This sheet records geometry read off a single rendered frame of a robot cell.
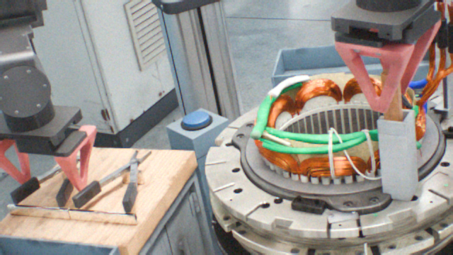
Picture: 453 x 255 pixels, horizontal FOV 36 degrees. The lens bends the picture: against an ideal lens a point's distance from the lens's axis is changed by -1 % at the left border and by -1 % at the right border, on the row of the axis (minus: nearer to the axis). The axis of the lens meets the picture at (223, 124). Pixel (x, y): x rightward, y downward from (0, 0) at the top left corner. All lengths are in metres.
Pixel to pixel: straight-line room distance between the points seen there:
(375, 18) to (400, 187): 0.19
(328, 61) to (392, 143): 0.51
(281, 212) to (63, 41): 2.47
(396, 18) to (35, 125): 0.43
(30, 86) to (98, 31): 2.30
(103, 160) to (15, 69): 0.28
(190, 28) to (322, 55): 0.23
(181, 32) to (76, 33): 1.88
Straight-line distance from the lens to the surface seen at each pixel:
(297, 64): 1.18
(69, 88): 3.24
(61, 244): 0.82
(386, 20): 0.59
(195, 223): 0.96
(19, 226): 0.87
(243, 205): 0.74
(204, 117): 1.04
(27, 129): 0.82
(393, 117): 0.68
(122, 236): 0.79
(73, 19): 3.01
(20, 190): 0.89
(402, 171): 0.70
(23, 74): 0.71
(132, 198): 0.81
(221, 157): 0.83
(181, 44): 1.19
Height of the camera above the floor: 1.51
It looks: 28 degrees down
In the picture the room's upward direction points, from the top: 11 degrees counter-clockwise
